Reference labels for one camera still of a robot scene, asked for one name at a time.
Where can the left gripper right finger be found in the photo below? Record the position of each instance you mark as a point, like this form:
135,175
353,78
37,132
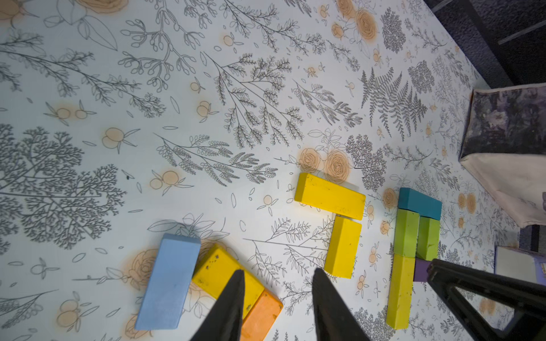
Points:
333,318

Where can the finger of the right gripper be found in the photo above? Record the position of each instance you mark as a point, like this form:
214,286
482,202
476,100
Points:
527,300

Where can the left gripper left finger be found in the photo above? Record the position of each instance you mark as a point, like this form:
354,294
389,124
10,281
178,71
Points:
225,319

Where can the purple block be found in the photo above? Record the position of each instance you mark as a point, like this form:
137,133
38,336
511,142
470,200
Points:
421,267

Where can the lime green block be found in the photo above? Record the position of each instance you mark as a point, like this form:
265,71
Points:
428,238
406,233

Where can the long yellow block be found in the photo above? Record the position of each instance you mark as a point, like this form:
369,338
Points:
400,295
317,192

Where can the small yellow block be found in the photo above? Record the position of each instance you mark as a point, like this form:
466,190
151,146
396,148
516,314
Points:
343,247
214,271

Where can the light blue block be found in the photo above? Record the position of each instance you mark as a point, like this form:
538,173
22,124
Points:
169,283

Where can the teal block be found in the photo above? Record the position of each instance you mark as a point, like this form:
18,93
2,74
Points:
420,203

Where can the orange block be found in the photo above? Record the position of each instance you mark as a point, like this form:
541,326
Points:
261,318

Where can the purple tissue box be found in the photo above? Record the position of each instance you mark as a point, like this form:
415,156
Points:
520,264

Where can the cream canvas tote bag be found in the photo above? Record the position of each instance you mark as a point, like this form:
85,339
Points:
504,149

